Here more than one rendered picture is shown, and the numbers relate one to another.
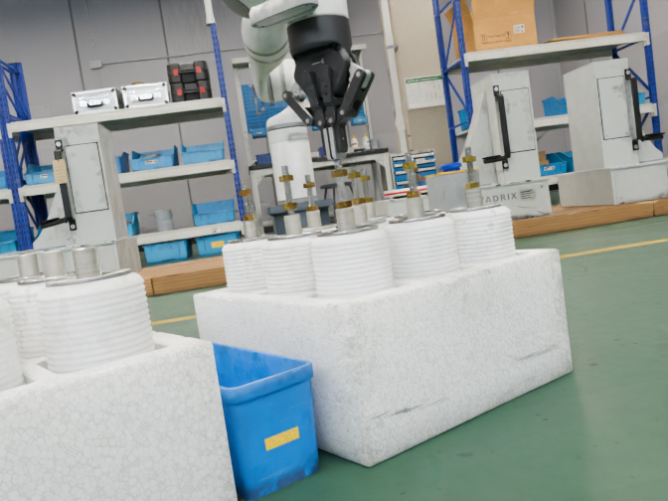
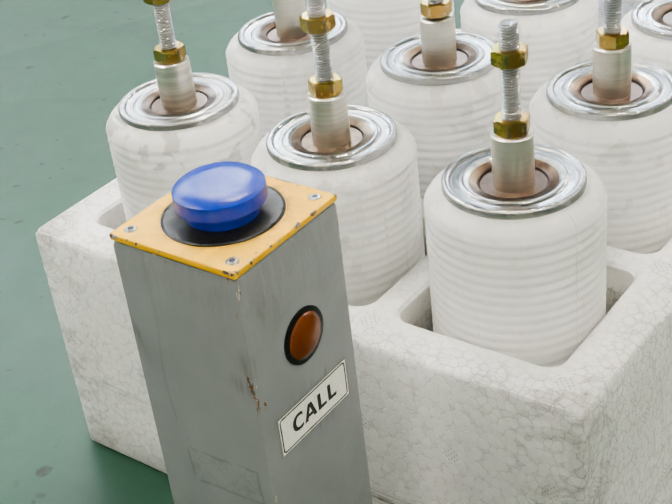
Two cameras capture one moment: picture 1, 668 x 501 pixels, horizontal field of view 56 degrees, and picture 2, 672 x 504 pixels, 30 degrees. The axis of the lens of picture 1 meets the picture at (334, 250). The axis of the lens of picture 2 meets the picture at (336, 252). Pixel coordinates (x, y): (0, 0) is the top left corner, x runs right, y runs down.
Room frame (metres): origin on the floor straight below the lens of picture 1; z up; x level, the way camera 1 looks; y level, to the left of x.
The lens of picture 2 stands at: (1.63, -0.30, 0.58)
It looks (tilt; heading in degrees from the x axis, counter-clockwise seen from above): 32 degrees down; 166
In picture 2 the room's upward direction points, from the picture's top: 7 degrees counter-clockwise
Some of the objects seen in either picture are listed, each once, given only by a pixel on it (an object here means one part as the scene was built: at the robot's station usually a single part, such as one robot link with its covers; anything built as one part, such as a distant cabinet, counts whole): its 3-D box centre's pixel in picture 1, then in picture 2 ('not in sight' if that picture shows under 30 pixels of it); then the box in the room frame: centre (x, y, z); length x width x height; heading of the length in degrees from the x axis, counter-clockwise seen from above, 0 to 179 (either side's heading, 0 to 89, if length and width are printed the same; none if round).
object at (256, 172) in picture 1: (312, 142); not in sight; (6.65, 0.05, 0.94); 1.40 x 0.70 x 1.88; 97
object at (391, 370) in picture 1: (376, 331); (453, 270); (0.94, -0.04, 0.09); 0.39 x 0.39 x 0.18; 36
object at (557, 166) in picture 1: (536, 166); not in sight; (6.12, -2.05, 0.36); 0.50 x 0.38 x 0.21; 8
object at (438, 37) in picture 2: (359, 216); (438, 40); (0.94, -0.04, 0.26); 0.02 x 0.02 x 0.03
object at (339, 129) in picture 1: (344, 130); not in sight; (0.76, -0.03, 0.37); 0.03 x 0.01 x 0.05; 52
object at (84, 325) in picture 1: (105, 374); not in sight; (0.59, 0.23, 0.16); 0.10 x 0.10 x 0.18
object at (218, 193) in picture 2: (450, 168); (221, 202); (1.17, -0.23, 0.32); 0.04 x 0.04 x 0.02
